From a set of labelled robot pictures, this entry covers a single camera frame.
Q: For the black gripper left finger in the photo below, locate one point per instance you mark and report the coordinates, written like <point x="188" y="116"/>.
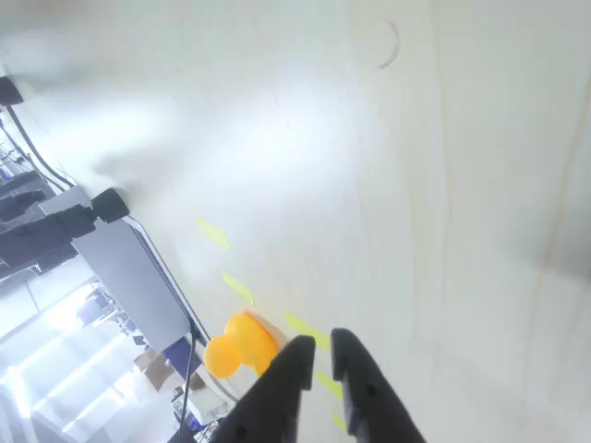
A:
<point x="272" y="401"/>

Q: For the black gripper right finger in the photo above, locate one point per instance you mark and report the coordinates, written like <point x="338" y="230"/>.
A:
<point x="369" y="410"/>

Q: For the yellow rubber duck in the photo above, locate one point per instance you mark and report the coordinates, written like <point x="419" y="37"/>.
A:
<point x="244" y="341"/>

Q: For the yellow tape strip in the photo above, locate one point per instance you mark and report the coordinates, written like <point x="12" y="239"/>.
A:
<point x="338" y="421"/>
<point x="305" y="328"/>
<point x="237" y="287"/>
<point x="329" y="384"/>
<point x="213" y="233"/>

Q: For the small white device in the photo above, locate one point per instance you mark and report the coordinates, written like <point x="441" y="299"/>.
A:
<point x="208" y="401"/>

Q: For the black table clamp knob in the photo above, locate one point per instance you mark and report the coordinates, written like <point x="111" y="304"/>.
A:
<point x="111" y="205"/>

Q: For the black mechanical assembly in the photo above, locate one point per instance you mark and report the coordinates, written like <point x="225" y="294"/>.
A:
<point x="46" y="235"/>

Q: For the black plug block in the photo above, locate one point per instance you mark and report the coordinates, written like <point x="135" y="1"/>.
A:
<point x="9" y="90"/>

